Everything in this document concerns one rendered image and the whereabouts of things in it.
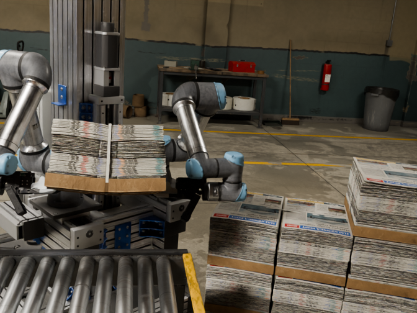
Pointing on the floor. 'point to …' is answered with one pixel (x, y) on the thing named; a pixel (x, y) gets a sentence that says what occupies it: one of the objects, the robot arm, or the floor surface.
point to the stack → (303, 259)
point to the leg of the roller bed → (180, 297)
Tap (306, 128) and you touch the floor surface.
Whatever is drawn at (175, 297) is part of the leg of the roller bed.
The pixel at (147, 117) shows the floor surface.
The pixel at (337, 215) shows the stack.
